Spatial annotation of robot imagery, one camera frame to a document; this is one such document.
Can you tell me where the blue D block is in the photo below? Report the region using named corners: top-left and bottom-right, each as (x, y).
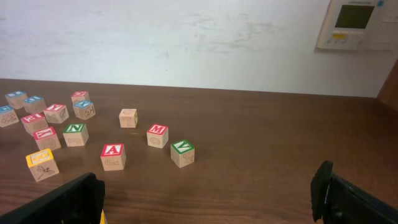
top-left (23, 96), bottom-right (47, 114)

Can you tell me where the blue X block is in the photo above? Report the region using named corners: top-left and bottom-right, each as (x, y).
top-left (73, 100), bottom-right (96, 120)

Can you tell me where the red A block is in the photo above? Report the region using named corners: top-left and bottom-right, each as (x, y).
top-left (100, 143), bottom-right (126, 171)

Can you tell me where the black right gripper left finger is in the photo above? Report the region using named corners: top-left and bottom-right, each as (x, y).
top-left (1, 172), bottom-right (105, 224)

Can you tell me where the red C block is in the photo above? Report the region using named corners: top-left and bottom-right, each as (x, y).
top-left (71, 91), bottom-right (90, 104)

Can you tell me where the red Y upright block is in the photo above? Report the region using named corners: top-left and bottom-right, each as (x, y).
top-left (44, 104), bottom-right (69, 124)

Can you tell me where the red E block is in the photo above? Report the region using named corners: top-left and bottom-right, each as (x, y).
top-left (21, 113), bottom-right (48, 136)

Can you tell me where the red M block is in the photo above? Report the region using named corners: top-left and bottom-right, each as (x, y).
top-left (147, 124), bottom-right (169, 149)

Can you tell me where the yellow 8 block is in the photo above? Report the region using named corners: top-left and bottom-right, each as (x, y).
top-left (25, 149), bottom-right (60, 182)

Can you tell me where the red Y tilted block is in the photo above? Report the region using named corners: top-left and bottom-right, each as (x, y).
top-left (33, 126), bottom-right (61, 151)

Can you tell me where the blue H block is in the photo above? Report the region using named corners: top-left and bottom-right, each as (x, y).
top-left (0, 105), bottom-right (19, 128)

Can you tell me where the green V block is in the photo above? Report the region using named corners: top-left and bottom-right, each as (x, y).
top-left (170, 139), bottom-right (195, 168)

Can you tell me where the plain wooden block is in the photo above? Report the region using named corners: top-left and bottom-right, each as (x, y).
top-left (119, 109), bottom-right (138, 128)

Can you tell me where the green N block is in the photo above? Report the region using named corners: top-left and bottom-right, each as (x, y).
top-left (63, 123), bottom-right (89, 147)

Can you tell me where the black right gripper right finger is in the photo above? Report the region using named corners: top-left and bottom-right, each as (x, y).
top-left (310, 161), bottom-right (397, 224)

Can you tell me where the blue L block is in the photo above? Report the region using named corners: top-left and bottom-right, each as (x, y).
top-left (5, 91), bottom-right (27, 110)

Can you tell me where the white wall control panel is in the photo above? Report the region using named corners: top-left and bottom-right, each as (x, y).
top-left (317, 0), bottom-right (397, 50)

